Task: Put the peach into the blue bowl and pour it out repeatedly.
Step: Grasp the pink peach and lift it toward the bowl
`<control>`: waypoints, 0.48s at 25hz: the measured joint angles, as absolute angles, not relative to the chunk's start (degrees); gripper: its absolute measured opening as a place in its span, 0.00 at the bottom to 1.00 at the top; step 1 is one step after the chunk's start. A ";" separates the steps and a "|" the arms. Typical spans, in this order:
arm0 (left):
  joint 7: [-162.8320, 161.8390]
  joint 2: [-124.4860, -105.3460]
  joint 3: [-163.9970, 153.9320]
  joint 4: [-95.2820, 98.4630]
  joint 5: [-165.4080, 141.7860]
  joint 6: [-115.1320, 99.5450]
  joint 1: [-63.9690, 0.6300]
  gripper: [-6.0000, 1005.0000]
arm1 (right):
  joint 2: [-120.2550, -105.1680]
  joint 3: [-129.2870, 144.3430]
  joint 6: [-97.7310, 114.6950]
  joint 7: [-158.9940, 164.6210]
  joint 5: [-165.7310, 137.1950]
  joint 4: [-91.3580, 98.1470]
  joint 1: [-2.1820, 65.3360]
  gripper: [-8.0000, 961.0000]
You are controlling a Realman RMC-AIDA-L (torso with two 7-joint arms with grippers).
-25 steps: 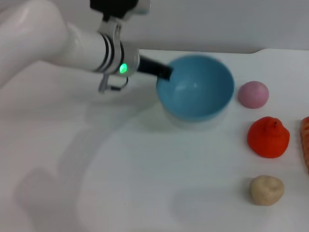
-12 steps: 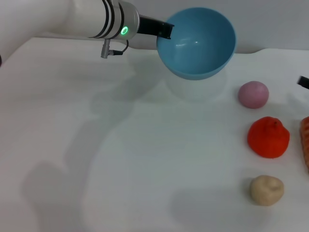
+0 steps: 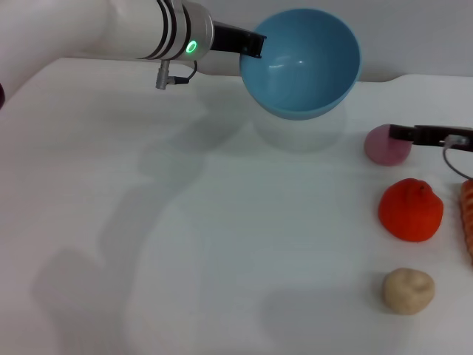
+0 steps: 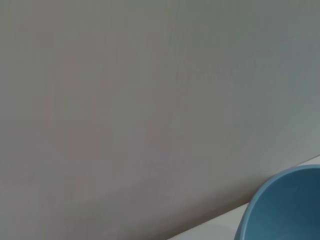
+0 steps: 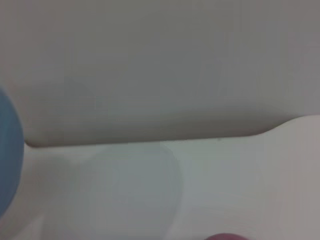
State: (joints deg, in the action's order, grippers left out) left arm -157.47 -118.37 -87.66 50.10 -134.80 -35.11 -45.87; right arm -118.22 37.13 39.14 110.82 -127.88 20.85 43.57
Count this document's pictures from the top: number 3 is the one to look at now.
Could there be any beige potato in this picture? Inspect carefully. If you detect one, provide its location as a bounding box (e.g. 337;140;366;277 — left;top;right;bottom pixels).
381;267;436;317

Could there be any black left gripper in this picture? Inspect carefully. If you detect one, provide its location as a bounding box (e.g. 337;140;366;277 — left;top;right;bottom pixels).
209;21;268;60

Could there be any orange striped food piece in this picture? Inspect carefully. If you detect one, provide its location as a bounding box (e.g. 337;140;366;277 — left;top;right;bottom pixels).
458;177;473;268

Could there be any pink peach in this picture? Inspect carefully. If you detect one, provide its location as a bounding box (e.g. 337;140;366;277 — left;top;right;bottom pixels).
364;124;413;167

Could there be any grey right gripper cable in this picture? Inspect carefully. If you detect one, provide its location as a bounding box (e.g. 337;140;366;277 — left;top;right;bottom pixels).
442;144;473;181

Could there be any orange red fruit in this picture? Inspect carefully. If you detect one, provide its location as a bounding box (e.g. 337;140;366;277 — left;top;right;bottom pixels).
378;177;445;244

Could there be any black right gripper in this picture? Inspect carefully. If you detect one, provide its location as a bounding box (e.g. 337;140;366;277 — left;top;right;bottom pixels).
389;124;473;153

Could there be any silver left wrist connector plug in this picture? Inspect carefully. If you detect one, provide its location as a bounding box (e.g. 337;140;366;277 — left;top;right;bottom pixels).
154;60;199;89

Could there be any blue bowl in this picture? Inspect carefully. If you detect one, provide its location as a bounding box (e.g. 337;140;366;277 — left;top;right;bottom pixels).
239;7;361;122

